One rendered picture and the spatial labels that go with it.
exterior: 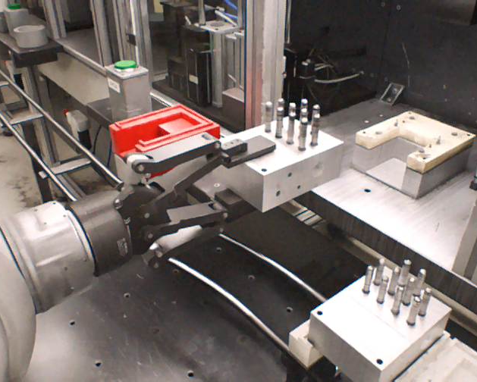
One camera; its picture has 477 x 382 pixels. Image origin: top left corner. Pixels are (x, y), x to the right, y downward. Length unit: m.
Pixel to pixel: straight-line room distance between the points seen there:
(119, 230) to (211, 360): 0.41
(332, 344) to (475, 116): 0.66
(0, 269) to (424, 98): 0.97
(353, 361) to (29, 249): 0.33
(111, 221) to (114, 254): 0.03
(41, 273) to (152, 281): 0.53
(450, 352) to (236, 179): 0.31
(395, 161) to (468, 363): 0.39
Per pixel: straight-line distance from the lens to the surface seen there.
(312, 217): 1.93
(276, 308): 0.86
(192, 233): 0.52
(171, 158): 0.44
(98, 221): 0.42
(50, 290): 0.42
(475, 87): 1.04
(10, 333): 0.22
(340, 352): 0.52
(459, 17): 0.75
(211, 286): 0.70
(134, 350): 0.82
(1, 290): 0.23
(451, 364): 0.58
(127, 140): 0.85
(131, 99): 0.93
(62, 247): 0.41
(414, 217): 0.72
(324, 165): 0.55
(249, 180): 0.50
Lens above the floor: 1.31
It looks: 33 degrees down
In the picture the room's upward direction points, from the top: straight up
